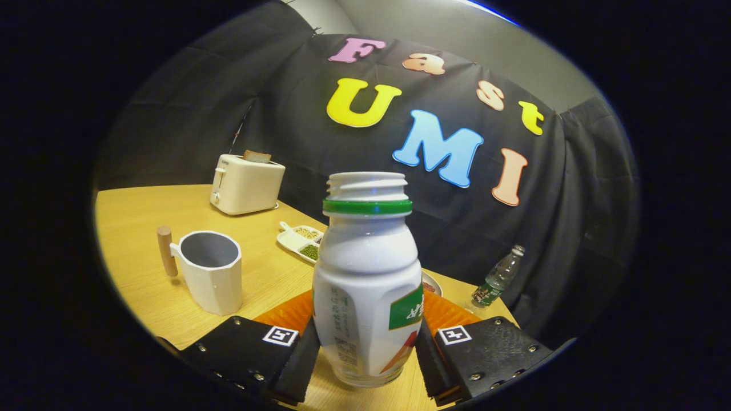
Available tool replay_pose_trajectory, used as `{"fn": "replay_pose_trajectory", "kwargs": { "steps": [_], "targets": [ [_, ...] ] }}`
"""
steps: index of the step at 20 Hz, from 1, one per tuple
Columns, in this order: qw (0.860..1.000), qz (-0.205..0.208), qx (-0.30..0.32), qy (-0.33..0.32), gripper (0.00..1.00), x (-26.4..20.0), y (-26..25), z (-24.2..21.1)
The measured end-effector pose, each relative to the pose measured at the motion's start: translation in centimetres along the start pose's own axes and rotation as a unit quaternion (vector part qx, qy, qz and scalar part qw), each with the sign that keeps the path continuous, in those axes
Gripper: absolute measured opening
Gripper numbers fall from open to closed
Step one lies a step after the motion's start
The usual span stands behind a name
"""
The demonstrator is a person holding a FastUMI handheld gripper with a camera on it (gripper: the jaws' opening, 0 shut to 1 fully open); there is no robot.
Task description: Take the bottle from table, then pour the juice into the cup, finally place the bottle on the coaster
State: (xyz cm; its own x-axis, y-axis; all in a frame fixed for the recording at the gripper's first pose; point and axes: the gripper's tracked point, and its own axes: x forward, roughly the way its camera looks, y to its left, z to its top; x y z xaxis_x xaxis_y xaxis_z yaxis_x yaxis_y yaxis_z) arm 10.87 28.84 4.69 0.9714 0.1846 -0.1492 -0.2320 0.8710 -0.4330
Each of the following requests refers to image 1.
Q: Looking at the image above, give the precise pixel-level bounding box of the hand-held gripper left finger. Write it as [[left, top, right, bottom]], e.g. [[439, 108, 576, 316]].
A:
[[157, 290, 322, 407]]

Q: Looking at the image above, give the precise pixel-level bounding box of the white juice bottle green collar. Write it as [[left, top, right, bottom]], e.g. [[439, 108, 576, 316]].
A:
[[312, 172, 425, 389]]

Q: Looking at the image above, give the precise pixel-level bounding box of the black backdrop cloth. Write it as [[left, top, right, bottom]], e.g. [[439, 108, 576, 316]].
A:
[[94, 0, 640, 343]]

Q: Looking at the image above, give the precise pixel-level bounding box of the clear plastic water bottle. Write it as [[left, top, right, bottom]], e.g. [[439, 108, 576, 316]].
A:
[[471, 244, 526, 309]]

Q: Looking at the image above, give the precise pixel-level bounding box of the white divided dish with beans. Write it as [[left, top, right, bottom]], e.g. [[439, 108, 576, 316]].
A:
[[276, 221, 325, 264]]

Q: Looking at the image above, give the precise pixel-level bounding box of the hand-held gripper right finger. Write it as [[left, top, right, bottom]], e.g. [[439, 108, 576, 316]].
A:
[[415, 290, 553, 407]]

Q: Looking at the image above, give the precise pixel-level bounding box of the cream toaster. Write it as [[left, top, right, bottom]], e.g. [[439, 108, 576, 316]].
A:
[[210, 153, 286, 216]]

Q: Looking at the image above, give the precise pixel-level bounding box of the white cup wooden handle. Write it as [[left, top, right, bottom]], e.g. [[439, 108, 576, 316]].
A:
[[157, 225, 243, 316]]

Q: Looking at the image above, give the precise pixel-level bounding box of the wooden table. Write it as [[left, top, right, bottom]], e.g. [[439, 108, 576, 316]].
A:
[[94, 184, 517, 411]]

